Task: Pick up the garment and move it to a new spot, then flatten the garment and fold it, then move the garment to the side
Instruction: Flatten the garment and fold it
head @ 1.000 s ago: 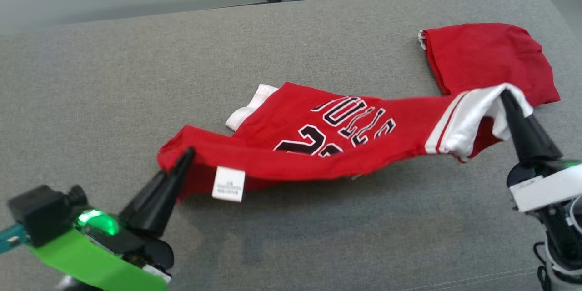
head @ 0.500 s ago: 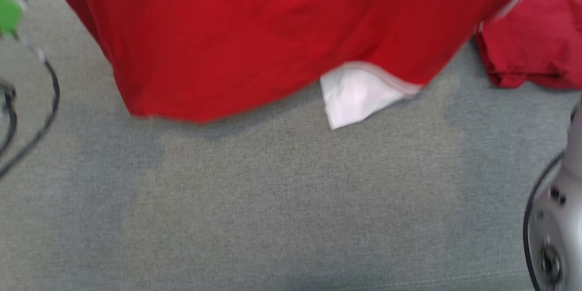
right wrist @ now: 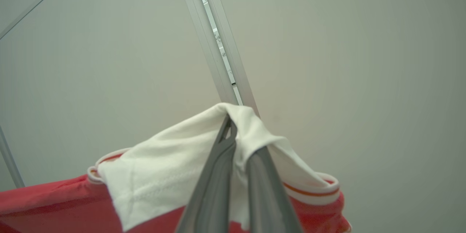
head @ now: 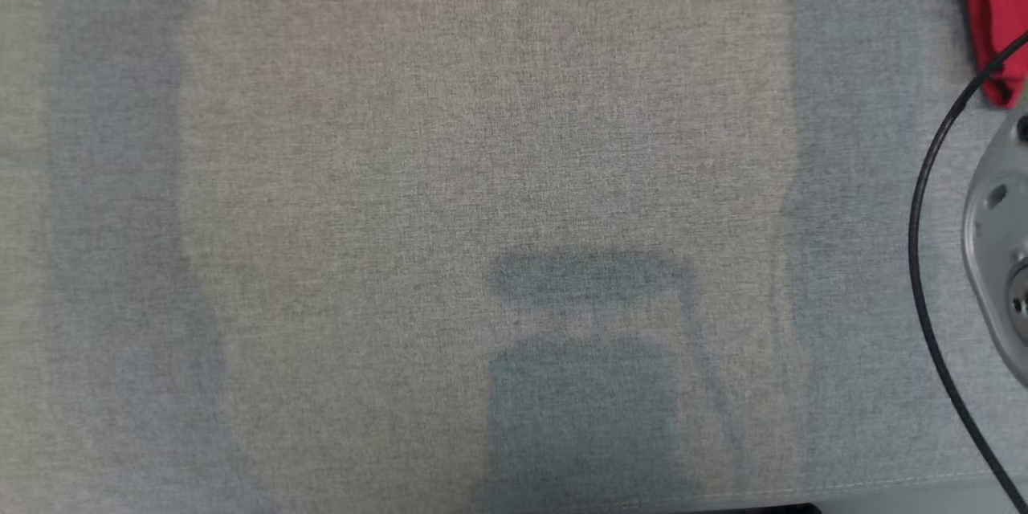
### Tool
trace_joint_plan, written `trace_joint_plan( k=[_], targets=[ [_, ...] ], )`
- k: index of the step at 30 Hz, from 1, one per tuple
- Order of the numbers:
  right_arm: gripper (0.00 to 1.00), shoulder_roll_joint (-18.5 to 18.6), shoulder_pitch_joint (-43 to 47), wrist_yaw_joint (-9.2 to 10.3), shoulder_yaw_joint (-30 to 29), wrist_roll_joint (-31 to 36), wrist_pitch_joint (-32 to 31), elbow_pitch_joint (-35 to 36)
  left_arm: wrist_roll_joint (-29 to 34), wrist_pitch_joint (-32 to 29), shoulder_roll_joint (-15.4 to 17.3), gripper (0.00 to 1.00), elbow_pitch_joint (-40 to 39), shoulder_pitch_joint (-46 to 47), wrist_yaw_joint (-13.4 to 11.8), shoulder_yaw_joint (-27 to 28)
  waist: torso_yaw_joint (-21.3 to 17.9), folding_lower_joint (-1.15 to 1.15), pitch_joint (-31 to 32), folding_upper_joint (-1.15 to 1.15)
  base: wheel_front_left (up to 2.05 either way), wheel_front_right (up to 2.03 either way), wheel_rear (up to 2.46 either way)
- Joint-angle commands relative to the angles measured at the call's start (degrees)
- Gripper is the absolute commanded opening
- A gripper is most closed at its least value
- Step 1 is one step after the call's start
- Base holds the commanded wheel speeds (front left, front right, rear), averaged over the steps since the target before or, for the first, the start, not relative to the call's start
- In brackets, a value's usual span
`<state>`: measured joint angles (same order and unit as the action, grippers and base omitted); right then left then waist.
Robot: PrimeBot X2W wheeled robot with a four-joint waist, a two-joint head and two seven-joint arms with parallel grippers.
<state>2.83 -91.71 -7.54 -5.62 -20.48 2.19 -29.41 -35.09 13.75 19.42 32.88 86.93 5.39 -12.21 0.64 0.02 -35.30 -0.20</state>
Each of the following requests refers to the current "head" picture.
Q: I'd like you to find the red garment with white trim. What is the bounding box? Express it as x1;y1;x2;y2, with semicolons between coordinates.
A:
960;0;1028;109

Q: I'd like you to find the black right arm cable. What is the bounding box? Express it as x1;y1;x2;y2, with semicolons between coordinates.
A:
908;31;1028;514

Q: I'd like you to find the grey fabric sofa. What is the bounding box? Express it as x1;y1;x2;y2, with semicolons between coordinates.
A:
0;0;1028;514

